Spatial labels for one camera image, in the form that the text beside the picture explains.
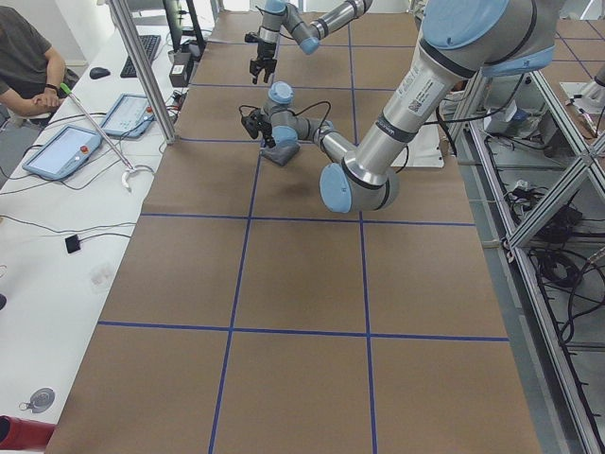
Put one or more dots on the pink and grey towel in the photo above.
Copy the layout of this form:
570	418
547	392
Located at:
281	154

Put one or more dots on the aluminium frame rail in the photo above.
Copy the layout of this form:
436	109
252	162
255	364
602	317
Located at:
541	149

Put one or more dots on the near teach pendant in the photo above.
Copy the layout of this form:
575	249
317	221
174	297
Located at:
63	154

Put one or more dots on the teach pendant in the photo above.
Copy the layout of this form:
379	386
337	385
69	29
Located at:
63	154
128	118

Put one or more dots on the aluminium frame post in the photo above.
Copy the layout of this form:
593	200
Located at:
123	21

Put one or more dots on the black computer mouse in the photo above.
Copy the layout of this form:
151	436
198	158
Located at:
99	73

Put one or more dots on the seated person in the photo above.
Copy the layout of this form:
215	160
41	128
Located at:
32	69

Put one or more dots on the metal rod green tip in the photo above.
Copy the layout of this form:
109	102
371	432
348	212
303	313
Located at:
104	135

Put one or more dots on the far teach pendant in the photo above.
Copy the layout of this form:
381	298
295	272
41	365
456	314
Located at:
128	118

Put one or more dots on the black monitor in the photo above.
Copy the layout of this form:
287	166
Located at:
174	13

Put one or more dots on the red object at corner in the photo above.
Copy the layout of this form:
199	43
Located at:
25	434

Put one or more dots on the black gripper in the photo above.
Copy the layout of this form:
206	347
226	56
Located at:
262	51
267	129

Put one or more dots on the small black square pad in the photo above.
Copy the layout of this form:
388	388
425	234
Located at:
72	244

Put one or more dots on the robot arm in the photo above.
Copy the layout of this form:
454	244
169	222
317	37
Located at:
277	15
457	39

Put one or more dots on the black box with label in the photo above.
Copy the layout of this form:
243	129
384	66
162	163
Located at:
181	69

